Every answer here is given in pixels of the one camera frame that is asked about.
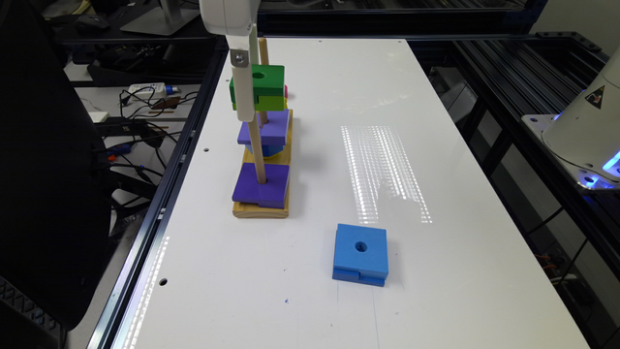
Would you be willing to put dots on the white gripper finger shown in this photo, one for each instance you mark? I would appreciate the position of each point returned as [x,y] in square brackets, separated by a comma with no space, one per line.
[242,77]
[254,49]

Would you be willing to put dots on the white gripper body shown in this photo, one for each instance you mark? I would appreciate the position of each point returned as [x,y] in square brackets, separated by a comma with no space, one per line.
[229,17]

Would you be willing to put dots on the green square block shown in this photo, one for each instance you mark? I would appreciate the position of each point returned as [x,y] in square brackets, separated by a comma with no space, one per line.
[269,87]

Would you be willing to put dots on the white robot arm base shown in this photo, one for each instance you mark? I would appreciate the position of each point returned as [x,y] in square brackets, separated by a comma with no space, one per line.
[584,137]

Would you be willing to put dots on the light purple square block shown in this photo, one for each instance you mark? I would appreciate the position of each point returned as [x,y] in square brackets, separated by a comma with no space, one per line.
[274,132]

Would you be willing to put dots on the blue block under purple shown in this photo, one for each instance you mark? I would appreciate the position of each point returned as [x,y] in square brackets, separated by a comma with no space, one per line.
[271,150]

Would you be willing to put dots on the dark purple square block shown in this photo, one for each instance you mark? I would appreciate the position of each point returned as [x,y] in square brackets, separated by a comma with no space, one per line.
[272,194]

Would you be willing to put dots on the blue square block with hole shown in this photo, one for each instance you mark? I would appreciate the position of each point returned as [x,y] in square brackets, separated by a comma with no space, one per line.
[360,255]

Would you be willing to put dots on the rear wooden peg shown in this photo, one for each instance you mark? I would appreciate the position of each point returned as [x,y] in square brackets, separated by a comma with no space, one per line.
[263,51]

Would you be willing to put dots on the wooden peg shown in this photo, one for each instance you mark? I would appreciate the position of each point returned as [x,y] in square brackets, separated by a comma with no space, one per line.
[263,51]
[263,117]
[255,138]

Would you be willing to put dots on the silver monitor stand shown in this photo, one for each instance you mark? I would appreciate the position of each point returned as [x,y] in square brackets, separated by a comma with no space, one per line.
[165,20]

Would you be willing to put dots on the middle wooden peg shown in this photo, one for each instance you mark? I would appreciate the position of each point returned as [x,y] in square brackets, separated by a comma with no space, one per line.
[263,117]

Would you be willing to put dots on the front wooden peg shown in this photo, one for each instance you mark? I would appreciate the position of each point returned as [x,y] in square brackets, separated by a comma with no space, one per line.
[255,138]

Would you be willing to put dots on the white power strip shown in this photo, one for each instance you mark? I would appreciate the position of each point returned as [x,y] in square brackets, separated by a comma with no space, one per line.
[152,90]

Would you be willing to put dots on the black computer mouse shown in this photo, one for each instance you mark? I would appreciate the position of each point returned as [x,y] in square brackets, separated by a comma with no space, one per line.
[91,24]

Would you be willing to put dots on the wooden base board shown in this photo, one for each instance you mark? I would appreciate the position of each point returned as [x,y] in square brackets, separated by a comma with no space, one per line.
[244,210]

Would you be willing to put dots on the black office chair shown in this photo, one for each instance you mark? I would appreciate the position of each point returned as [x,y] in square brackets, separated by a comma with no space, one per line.
[55,210]

